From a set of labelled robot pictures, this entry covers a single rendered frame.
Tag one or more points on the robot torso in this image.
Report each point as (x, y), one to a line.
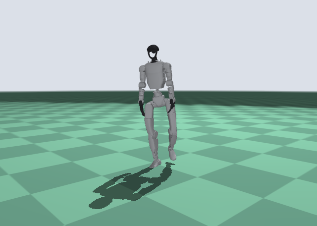
(155, 74)

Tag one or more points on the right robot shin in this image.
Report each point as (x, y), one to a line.
(154, 147)

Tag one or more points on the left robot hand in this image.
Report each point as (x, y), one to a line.
(172, 105)

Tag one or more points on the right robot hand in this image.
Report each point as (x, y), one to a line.
(141, 107)

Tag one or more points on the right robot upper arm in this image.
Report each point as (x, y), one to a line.
(142, 84)

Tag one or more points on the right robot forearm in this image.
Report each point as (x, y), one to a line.
(141, 95)

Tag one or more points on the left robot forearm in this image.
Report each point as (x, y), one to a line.
(171, 92)

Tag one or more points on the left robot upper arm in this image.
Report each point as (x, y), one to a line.
(167, 67)

